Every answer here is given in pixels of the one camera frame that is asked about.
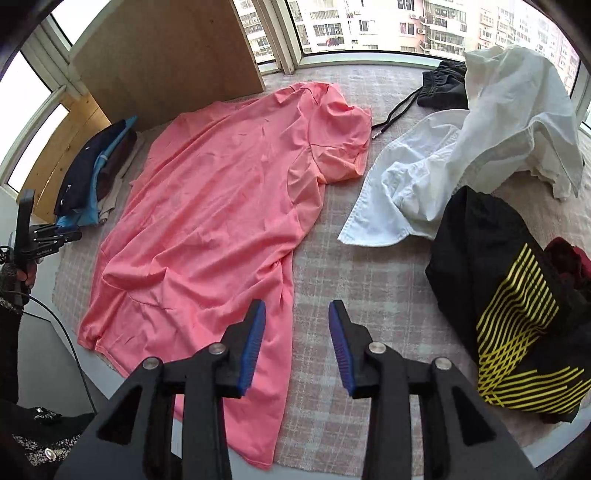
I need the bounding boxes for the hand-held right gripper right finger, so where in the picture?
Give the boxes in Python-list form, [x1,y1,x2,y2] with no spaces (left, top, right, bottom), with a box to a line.
[328,300,541,480]

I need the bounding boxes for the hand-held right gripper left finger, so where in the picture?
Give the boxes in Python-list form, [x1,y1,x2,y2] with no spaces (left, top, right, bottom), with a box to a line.
[54,299,267,480]

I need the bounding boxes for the pink t-shirt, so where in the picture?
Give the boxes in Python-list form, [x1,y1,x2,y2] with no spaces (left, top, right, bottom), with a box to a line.
[76,80,374,470]

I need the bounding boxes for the person's left forearm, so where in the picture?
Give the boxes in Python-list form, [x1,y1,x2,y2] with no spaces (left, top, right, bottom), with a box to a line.
[0,302,24,407]

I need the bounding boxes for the stack of folded clothes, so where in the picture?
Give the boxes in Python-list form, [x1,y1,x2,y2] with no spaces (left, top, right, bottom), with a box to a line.
[58,115,138,227]

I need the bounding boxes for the person's left hand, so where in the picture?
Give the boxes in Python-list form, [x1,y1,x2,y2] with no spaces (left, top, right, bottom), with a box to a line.
[0,261,38,315]

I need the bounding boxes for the beige folded garment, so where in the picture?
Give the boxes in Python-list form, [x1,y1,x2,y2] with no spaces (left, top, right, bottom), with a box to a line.
[97,143,146,224]

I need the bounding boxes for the navy folded garment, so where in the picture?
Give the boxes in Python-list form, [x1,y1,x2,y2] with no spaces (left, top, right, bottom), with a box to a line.
[53,119,127,217]

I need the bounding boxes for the pink plaid blanket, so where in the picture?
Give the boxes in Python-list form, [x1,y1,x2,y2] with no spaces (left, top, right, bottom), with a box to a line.
[53,65,591,469]

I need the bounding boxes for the pine wood board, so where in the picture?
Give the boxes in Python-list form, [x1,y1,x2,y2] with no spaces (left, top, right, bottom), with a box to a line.
[21,90,114,222]

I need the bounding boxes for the brown folded garment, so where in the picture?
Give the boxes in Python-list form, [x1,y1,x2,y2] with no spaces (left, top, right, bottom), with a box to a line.
[95,131,139,204]

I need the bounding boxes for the black garment with yellow stripes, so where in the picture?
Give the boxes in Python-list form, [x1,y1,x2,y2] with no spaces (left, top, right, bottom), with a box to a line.
[425,185,591,424]

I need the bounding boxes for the person's black tweed jacket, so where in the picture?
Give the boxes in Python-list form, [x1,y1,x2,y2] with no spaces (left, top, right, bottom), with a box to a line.
[0,401,107,480]

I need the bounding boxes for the light wooden board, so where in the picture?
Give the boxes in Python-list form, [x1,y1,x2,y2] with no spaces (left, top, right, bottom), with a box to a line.
[69,0,266,132]

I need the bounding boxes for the dark red garment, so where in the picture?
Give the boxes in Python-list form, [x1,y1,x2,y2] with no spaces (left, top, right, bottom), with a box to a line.
[545,237,591,298]

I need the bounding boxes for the cream white garment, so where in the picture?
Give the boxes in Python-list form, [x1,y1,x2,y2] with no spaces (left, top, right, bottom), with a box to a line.
[462,45,586,200]

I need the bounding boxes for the apartment buildings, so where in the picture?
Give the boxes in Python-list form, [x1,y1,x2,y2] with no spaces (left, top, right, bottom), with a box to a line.
[233,0,580,88]

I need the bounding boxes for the thin black cable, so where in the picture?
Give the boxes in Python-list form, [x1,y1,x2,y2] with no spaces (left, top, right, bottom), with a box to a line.
[21,295,100,411]

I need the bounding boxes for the black drawstring shorts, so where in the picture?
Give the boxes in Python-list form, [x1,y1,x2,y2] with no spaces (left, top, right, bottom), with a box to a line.
[369,60,469,139]

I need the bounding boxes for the white window frame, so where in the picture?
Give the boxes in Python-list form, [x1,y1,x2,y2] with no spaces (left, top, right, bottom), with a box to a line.
[0,0,591,195]

